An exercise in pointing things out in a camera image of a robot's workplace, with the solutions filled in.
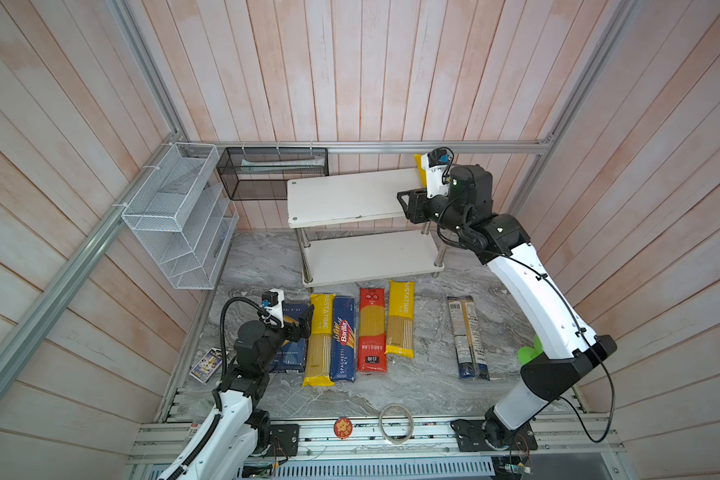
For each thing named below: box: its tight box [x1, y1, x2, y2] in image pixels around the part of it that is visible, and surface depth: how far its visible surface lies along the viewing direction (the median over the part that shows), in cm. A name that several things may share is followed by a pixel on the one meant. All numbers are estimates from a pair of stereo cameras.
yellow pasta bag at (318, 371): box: [302, 293, 336, 387], surface depth 88 cm
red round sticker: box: [334, 417, 353, 440], surface depth 77 cm
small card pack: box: [189, 347, 229, 384], surface depth 85 cm
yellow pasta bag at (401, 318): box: [386, 280, 416, 359], surface depth 96 cm
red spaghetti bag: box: [358, 287, 387, 372], surface depth 92 cm
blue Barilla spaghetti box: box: [330, 296, 355, 382], surface depth 89 cm
